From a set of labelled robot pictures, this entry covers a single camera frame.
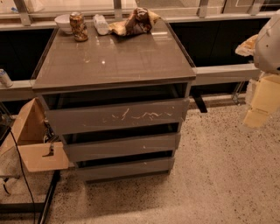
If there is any open cardboard box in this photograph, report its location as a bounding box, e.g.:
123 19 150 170
0 98 69 174

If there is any black metal frame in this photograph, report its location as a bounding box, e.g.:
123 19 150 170
0 170 61 224

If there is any clear plastic water bottle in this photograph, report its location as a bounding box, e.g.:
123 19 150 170
93 14 109 35

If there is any grey bottom drawer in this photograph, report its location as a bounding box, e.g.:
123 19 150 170
76 157 175 182

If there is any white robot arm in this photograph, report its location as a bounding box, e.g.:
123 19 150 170
235 10 280 128

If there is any white can on ledge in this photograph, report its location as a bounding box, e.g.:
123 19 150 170
0 69 13 88

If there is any grey top drawer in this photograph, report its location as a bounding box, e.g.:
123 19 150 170
45 98 189 135

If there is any grey drawer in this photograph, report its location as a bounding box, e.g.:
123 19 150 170
64 133 181 162
76 157 175 182
45 98 189 135

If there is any black cable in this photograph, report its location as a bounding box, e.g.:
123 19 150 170
8 128 38 224

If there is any white bowl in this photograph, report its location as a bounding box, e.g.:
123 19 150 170
54 14 72 34

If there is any grey drawer cabinet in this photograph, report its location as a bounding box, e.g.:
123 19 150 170
33 20 196 170

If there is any grey middle drawer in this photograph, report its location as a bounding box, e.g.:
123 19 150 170
64 133 181 162

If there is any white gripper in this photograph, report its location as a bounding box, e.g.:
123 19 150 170
243 73 280 128

